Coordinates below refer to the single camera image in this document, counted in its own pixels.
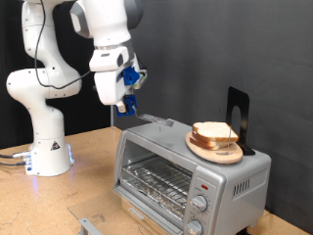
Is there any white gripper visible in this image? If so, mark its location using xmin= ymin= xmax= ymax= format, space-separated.
xmin=93 ymin=53 xmax=148 ymax=114

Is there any silver toaster oven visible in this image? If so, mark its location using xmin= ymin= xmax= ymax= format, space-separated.
xmin=112 ymin=118 xmax=272 ymax=235

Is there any round wooden plate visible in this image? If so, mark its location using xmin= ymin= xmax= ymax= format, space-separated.
xmin=185 ymin=130 xmax=245 ymax=165

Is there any grey base cable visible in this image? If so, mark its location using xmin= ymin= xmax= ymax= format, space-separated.
xmin=0 ymin=161 xmax=28 ymax=167
xmin=0 ymin=151 xmax=32 ymax=161

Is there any wire oven rack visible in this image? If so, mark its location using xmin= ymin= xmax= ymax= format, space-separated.
xmin=121 ymin=156 xmax=194 ymax=210

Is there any black spatula with blue block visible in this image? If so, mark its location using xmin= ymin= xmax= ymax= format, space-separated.
xmin=116 ymin=94 xmax=175 ymax=127

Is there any glass oven door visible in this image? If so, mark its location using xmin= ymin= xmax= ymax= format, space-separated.
xmin=67 ymin=190 xmax=187 ymax=235

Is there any black metal bookend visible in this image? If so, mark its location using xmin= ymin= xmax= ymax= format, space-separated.
xmin=225 ymin=86 xmax=256 ymax=157

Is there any silver oven knob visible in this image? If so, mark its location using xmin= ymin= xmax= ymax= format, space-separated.
xmin=185 ymin=219 xmax=203 ymax=235
xmin=190 ymin=195 xmax=208 ymax=213

